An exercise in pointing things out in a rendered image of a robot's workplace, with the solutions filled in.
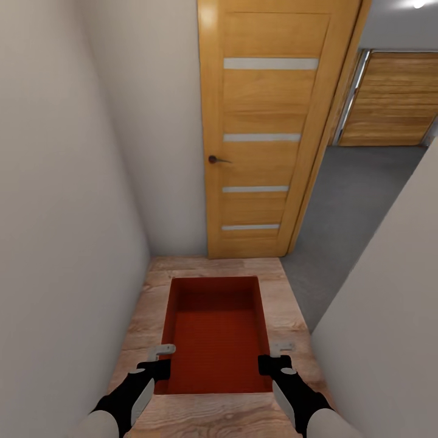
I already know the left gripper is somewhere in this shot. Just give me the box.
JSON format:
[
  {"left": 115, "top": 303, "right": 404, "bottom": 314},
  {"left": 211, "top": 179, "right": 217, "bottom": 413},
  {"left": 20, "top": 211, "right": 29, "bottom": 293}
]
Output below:
[{"left": 137, "top": 359, "right": 171, "bottom": 383}]

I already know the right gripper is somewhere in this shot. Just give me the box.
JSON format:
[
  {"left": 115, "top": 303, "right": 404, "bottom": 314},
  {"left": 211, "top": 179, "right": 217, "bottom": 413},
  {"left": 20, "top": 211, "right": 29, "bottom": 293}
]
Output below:
[{"left": 258, "top": 354, "right": 292, "bottom": 376}]

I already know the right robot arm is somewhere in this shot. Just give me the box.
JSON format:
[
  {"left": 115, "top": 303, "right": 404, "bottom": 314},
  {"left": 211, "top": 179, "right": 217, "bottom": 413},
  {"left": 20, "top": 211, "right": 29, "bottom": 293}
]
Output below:
[{"left": 258, "top": 341, "right": 366, "bottom": 438}]

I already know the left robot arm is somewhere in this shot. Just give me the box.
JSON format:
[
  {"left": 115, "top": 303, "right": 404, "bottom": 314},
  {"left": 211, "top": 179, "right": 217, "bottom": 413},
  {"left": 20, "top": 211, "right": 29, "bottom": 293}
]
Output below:
[{"left": 63, "top": 344, "right": 176, "bottom": 438}]

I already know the storage box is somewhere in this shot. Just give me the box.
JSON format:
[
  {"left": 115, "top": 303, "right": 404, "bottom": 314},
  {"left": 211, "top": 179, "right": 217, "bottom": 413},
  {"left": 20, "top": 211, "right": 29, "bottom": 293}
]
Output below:
[{"left": 153, "top": 276, "right": 273, "bottom": 395}]

